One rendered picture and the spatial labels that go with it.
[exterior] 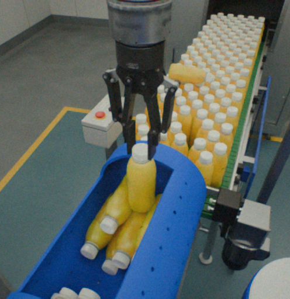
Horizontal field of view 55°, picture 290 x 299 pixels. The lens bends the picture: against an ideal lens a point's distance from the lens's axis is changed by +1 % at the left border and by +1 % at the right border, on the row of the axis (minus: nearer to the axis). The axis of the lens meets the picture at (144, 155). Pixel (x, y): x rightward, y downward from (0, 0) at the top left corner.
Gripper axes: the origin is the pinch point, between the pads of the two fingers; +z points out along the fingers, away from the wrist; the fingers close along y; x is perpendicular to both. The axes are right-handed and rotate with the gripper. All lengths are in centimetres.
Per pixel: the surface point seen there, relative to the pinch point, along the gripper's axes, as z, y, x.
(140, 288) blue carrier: 10.9, 9.0, -22.5
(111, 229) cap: 21.0, -3.9, -9.2
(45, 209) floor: 132, -96, 46
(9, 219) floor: 132, -115, 29
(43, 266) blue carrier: 21.6, -13.4, -22.1
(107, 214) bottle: 20.0, -6.3, -6.3
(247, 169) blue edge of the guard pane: 42, 25, 46
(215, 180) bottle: 36.4, 15.1, 29.7
